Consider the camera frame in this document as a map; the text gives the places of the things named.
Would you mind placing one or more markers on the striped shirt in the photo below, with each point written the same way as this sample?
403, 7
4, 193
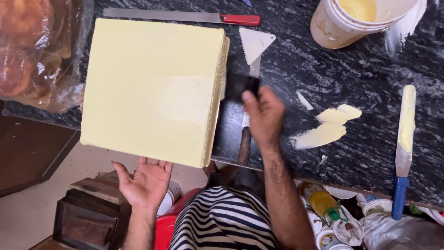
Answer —
222, 222

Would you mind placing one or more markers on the brown wooden table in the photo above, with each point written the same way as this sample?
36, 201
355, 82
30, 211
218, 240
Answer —
31, 152

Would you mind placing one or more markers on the small blue tool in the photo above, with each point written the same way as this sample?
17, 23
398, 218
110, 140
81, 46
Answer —
247, 2

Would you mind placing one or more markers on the person's right hand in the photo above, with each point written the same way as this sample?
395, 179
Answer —
265, 116

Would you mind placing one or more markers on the plastic bag of brown buns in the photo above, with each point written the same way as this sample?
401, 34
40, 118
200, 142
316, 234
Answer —
31, 52

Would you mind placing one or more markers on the white can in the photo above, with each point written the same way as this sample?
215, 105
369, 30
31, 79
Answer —
168, 201

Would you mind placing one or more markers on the white plastic bag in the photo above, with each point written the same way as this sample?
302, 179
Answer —
402, 232

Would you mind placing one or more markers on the square yellow frosted cake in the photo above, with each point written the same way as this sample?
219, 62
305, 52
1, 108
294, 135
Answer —
149, 90

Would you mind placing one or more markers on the white bucket of yellow cream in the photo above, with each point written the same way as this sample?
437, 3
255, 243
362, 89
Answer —
340, 27

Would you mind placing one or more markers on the white cup with blue print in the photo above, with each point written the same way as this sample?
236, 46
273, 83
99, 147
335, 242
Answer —
373, 205

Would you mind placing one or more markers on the white triangular comb scraper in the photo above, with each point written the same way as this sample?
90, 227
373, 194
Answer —
253, 41

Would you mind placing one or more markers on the white printed tin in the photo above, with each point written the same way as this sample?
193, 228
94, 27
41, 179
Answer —
329, 241

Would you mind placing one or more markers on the white tub with stained lid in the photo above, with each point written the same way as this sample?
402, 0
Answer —
348, 231

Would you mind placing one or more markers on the yellow bottle with green cap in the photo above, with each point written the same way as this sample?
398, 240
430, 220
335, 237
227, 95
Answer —
321, 201

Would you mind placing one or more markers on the gold cake board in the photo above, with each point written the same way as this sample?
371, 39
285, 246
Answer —
212, 139

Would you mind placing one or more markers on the dark metal box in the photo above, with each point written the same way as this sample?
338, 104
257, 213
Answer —
86, 222

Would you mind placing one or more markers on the red plastic bucket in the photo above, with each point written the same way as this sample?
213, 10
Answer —
164, 229

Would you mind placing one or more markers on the person's left hand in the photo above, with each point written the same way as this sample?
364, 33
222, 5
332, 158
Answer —
145, 185

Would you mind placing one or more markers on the black plastic scraper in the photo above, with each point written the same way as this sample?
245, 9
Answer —
239, 85

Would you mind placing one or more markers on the white bowl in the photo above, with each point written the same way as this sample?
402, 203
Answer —
341, 192

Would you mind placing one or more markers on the yellow cream smear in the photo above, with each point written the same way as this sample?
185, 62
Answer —
326, 128

